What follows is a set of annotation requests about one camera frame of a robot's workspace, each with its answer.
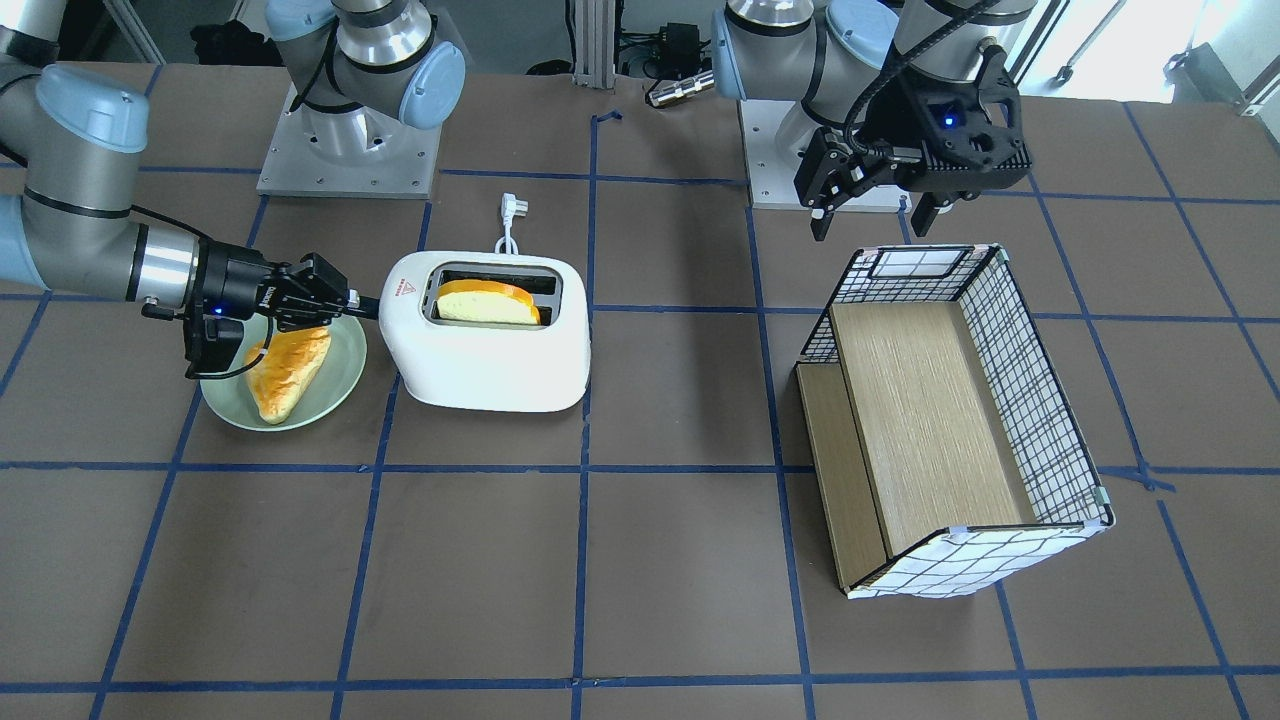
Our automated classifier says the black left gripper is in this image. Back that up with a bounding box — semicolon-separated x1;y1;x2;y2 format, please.
795;76;987;242

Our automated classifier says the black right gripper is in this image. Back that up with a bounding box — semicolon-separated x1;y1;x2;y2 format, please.
195;240;380;332

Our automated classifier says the white toaster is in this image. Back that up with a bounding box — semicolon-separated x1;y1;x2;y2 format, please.
378;251;591;413

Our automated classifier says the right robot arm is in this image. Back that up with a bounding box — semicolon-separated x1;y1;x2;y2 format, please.
3;1;467;338

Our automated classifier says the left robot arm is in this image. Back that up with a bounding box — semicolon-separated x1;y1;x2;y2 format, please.
712;1;1034;241

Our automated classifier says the orange bread roll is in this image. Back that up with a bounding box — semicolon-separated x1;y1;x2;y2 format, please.
244;325;332;425

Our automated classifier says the toast slice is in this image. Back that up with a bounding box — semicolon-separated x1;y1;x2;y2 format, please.
435;278;541;325

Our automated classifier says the green plate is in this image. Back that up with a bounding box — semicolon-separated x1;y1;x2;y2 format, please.
200;316;367;430

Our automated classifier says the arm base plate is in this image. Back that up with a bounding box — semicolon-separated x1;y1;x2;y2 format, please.
739;100;913;213
256;88;442;200

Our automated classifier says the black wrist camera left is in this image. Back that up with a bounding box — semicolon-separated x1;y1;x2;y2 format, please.
899;45;1033;193

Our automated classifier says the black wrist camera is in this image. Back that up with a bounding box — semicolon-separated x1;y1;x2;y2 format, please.
899;45;1033;193
183;315;260;380

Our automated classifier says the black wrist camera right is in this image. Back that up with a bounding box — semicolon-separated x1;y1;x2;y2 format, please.
183;315;260;380

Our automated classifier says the white power cable with plug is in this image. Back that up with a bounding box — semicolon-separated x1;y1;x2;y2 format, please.
494;193;531;258

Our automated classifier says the wire basket with wooden shelf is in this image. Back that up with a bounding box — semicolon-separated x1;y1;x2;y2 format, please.
795;245;1116;600

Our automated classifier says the aluminium frame post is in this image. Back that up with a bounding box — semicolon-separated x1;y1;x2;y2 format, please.
564;1;620;92

